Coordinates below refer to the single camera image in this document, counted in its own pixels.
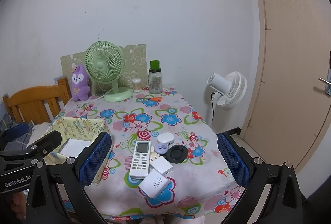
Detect white remote control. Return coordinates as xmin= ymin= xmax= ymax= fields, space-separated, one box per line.
xmin=129 ymin=140 xmax=151 ymax=180

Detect white 45W charger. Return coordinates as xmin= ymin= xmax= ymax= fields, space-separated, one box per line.
xmin=139 ymin=170 xmax=176 ymax=203

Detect small white cube charger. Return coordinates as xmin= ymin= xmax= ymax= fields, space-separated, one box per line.
xmin=150 ymin=156 xmax=173 ymax=175

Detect white oval earbuds case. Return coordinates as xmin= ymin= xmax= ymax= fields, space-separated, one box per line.
xmin=157 ymin=132 xmax=174 ymax=145

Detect person's hand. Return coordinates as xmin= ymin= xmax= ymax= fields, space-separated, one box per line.
xmin=11 ymin=192 xmax=26 ymax=220

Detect blue plaid bedding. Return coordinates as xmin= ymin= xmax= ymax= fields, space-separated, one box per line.
xmin=1 ymin=102 xmax=33 ymax=152

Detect yellow fabric storage box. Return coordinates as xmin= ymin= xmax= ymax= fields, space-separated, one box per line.
xmin=41 ymin=116 xmax=111 ymax=186

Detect wooden bed headboard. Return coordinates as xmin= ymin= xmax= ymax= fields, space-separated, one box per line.
xmin=3 ymin=77 xmax=71 ymax=124

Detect purple plush bunny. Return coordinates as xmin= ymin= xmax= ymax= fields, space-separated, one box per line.
xmin=71 ymin=65 xmax=90 ymax=101

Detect floral tablecloth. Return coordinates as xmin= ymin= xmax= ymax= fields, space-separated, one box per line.
xmin=44 ymin=87 xmax=246 ymax=221

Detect beige door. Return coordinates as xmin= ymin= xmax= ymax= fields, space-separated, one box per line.
xmin=241 ymin=0 xmax=330 ymax=171

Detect white standing fan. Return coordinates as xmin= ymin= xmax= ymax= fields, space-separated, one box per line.
xmin=207 ymin=71 xmax=247 ymax=110

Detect cotton swab container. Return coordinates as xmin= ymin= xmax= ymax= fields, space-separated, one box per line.
xmin=132 ymin=78 xmax=142 ymax=92

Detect orange scissors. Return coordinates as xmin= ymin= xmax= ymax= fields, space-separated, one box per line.
xmin=140 ymin=97 xmax=162 ymax=102

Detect green desk fan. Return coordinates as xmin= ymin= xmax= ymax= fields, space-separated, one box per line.
xmin=84 ymin=41 xmax=132 ymax=102

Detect glass jar green lid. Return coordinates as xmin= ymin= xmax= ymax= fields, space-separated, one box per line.
xmin=148 ymin=60 xmax=163 ymax=94

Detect white fan power cable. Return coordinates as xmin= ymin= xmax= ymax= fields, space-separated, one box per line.
xmin=86 ymin=85 xmax=115 ymax=106

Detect black fan power cable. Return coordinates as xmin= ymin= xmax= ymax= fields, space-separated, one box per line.
xmin=211 ymin=92 xmax=217 ymax=124

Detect silver door handle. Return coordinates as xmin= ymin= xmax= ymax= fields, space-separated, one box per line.
xmin=318 ymin=52 xmax=331 ymax=96

